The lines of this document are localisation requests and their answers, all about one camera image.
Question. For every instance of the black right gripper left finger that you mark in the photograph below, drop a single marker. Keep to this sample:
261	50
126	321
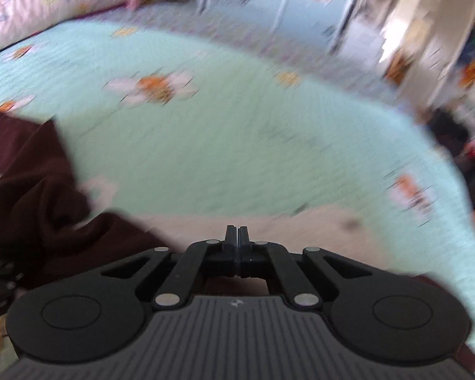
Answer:
194	267

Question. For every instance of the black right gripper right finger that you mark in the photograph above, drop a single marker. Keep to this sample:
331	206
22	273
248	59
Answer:
274	264

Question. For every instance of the maroon and cream raglan shirt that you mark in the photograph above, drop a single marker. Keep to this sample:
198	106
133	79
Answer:
77	290

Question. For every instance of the mint quilted floral bedspread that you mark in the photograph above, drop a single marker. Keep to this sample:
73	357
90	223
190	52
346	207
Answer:
165	127

